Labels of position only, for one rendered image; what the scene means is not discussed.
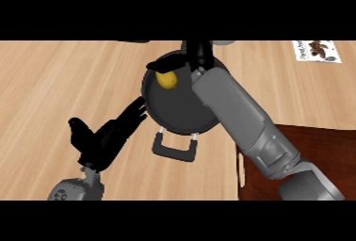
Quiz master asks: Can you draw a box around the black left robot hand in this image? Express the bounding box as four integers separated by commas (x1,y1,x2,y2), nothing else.
66,96,149,172

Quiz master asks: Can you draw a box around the dark brown wooden tray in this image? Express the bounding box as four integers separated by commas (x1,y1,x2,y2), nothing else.
236,123,356,201

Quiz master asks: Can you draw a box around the dark grey pot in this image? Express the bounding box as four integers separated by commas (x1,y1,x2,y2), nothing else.
140,50,232,163

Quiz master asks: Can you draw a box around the yellow lemon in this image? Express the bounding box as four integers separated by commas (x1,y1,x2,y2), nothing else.
154,71,179,90

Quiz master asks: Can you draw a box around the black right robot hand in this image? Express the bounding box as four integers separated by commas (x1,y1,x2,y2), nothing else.
146,40,216,74

